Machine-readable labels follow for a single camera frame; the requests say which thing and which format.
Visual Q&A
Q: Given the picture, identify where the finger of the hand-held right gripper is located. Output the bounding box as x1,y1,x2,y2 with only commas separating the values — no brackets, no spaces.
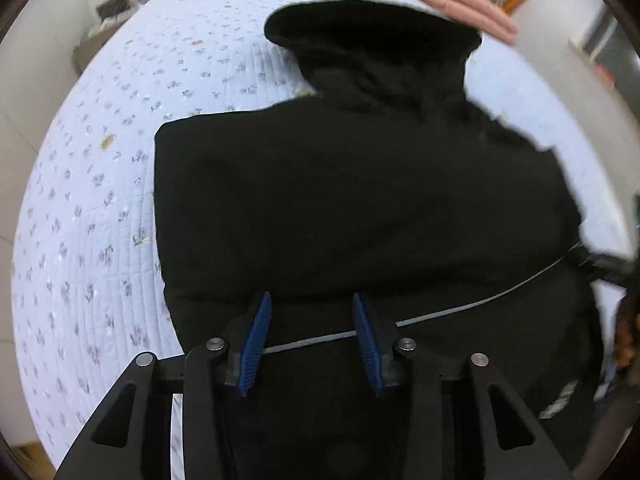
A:
580,251,640,287

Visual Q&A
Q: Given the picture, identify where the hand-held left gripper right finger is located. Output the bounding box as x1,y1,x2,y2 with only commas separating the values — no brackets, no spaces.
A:
351,292,576,480

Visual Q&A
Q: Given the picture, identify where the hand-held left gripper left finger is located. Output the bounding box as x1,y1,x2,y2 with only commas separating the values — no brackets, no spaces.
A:
55,291,274,480

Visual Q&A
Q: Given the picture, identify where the black jacket with grey piping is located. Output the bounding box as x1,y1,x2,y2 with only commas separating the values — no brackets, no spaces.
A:
152,0,608,480

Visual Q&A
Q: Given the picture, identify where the person's right hand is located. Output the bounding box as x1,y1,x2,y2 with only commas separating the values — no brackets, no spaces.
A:
616,296,640,370

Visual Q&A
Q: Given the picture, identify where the floral quilted bed cover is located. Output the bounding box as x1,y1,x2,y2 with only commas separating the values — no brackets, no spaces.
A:
11,0,637,480

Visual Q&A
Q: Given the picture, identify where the pink folded cloth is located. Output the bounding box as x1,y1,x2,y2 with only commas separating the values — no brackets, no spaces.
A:
387,0,519,44

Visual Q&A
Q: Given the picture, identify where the bedside table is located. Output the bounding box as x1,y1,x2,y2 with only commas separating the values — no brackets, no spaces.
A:
74,0,147,75

